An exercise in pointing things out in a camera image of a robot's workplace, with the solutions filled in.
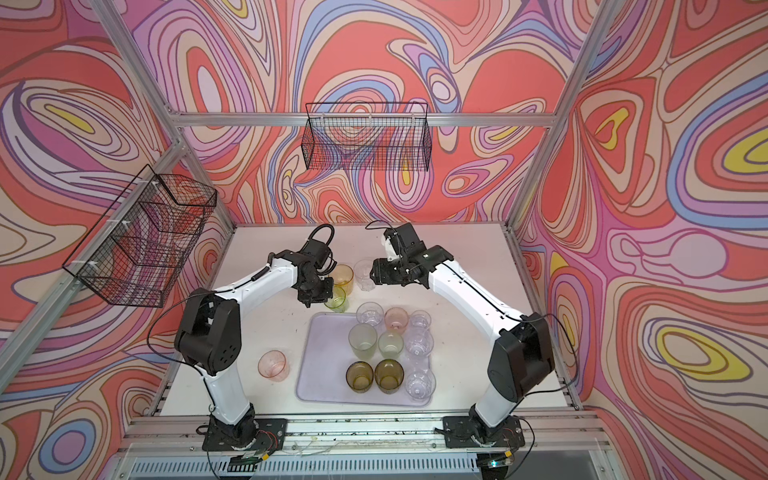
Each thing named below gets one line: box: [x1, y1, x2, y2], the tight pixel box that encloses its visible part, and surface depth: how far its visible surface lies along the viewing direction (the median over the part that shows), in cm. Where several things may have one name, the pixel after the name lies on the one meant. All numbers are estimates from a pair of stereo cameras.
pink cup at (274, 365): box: [257, 349, 291, 382], surface depth 82 cm
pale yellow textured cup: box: [348, 323, 377, 360], surface depth 82 cm
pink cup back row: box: [384, 306, 409, 334], surface depth 90 cm
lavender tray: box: [296, 312, 432, 407], surface depth 86 cm
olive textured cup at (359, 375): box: [345, 360, 374, 394], surface depth 79 cm
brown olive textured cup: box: [374, 358, 405, 395], surface depth 78 cm
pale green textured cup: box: [378, 330, 404, 359], surface depth 84 cm
